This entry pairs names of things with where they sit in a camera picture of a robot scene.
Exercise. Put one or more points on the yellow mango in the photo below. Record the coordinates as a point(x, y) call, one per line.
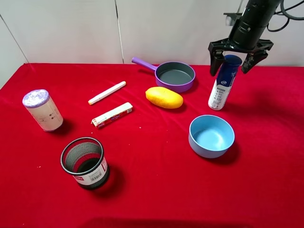
point(163, 97)

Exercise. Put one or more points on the red tablecloth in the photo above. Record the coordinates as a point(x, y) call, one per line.
point(156, 179)

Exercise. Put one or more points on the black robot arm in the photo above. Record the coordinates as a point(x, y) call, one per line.
point(245, 36)

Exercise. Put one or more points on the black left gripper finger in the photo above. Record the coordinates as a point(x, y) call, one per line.
point(252, 59)

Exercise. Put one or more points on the blue and white bottle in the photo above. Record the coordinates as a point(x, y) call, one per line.
point(224, 82)

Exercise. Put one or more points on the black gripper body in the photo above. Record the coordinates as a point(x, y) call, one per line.
point(229, 45)

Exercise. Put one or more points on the white marker pen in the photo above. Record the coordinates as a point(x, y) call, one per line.
point(106, 93)

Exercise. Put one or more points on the purple garbage bag roll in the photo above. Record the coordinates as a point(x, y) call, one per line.
point(43, 109)

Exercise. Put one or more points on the purple toy frying pan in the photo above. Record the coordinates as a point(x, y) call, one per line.
point(176, 76)

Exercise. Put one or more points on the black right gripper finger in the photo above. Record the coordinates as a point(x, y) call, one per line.
point(216, 60)

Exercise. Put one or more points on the light blue bowl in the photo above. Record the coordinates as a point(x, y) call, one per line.
point(210, 136)

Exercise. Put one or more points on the black mesh pen holder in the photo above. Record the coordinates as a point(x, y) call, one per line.
point(84, 160)

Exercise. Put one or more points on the red and white small box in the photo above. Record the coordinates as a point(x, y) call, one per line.
point(112, 115)

